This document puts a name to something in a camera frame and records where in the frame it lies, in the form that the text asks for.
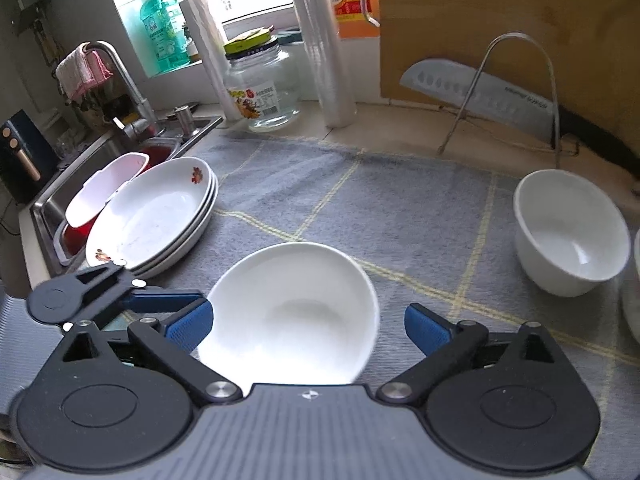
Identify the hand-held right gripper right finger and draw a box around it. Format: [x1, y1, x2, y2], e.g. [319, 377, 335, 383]
[376, 304, 568, 403]

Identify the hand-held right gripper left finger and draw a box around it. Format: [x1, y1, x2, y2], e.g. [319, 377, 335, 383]
[60, 297, 241, 407]

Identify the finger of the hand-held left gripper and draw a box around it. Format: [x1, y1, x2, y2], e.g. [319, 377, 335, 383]
[64, 260, 207, 331]

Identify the large plain white bowl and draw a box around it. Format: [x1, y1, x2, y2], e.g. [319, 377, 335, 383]
[197, 241, 381, 386]

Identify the small white bowl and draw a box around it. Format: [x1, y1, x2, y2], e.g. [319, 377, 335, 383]
[513, 169, 632, 297]

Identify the pink floral white bowl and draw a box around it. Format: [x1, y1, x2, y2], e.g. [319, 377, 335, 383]
[620, 227, 640, 343]

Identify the grey checkered cloth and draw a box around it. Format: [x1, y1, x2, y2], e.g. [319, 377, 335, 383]
[115, 135, 640, 461]

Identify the white pink dish in sink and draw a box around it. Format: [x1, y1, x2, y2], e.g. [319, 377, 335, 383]
[65, 152, 151, 228]

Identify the black appliance with copper knobs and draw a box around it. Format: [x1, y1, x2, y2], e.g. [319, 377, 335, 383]
[0, 109, 58, 203]

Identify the red plastic basin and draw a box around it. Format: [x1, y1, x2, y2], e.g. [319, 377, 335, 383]
[60, 142, 178, 266]

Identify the stainless steel sink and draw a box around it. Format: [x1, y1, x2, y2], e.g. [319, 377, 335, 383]
[30, 115, 223, 271]

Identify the steel sink soap dispenser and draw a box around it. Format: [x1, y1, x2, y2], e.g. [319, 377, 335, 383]
[172, 104, 198, 136]

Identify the steel sink faucet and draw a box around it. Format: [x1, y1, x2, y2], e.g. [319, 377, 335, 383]
[82, 40, 166, 141]

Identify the glass jar yellow lid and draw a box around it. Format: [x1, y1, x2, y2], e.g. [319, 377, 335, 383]
[223, 27, 301, 132]

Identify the pink dish cloth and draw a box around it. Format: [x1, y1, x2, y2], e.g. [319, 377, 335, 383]
[55, 44, 113, 101]

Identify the white plastic bag roll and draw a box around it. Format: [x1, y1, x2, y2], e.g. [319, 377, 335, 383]
[179, 0, 241, 122]

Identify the green pump soap bottle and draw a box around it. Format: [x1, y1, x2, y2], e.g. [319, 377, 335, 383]
[139, 0, 173, 73]

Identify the green detergent bottle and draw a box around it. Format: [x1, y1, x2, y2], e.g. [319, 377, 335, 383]
[162, 0, 192, 68]

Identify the clear plastic wrap roll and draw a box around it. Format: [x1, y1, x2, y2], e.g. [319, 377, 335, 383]
[282, 0, 358, 130]

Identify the wooden cutting board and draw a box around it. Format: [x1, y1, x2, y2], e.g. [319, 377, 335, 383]
[377, 0, 640, 128]

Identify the kitchen knife with black handle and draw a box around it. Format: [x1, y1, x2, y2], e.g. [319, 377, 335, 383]
[400, 58, 640, 181]

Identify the metal wire rack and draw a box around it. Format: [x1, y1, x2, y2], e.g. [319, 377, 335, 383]
[437, 32, 561, 171]

